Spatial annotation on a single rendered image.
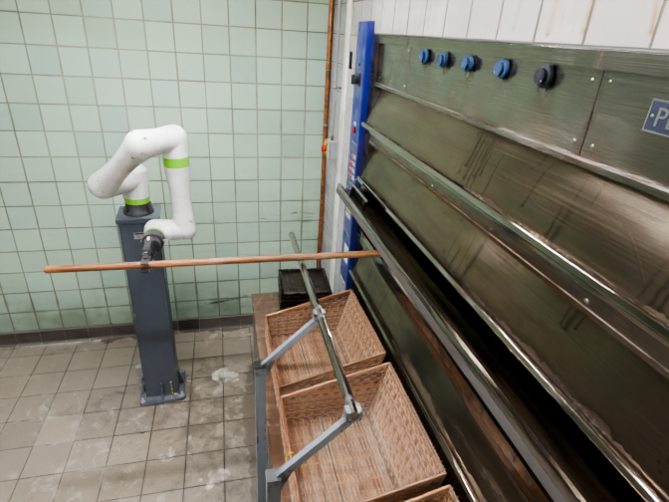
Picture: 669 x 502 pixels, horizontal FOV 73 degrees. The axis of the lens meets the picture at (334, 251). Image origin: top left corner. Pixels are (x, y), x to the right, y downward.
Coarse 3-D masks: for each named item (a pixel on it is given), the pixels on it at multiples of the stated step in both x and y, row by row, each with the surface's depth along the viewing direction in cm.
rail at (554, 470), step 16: (368, 224) 174; (384, 240) 161; (400, 272) 143; (416, 288) 132; (432, 304) 125; (448, 336) 113; (464, 352) 106; (480, 368) 101; (496, 384) 97; (496, 400) 94; (512, 416) 89; (528, 432) 85; (544, 448) 82; (544, 464) 80; (560, 480) 76; (576, 496) 74
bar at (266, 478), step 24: (312, 288) 179; (264, 360) 170; (336, 360) 141; (264, 384) 172; (264, 408) 178; (360, 408) 124; (264, 432) 183; (336, 432) 125; (264, 456) 189; (264, 480) 196
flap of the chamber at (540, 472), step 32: (384, 224) 184; (384, 256) 156; (416, 256) 160; (448, 288) 142; (448, 320) 123; (480, 320) 127; (480, 352) 111; (480, 384) 99; (512, 384) 102; (544, 416) 94; (576, 448) 87; (544, 480) 80; (576, 480) 80; (608, 480) 82
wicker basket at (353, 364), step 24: (288, 312) 239; (312, 312) 243; (336, 312) 247; (360, 312) 226; (288, 336) 245; (312, 336) 247; (336, 336) 248; (360, 336) 221; (288, 360) 228; (312, 360) 229; (360, 360) 195; (288, 384) 190; (312, 384) 213
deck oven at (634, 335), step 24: (600, 48) 81; (384, 144) 194; (408, 168) 170; (432, 192) 150; (456, 192) 134; (480, 216) 123; (360, 240) 234; (504, 240) 113; (528, 264) 104; (552, 264) 96; (576, 288) 90; (408, 312) 176; (600, 312) 85; (624, 312) 78; (624, 336) 80; (648, 336) 75; (648, 360) 75; (456, 384) 140; (504, 456) 117
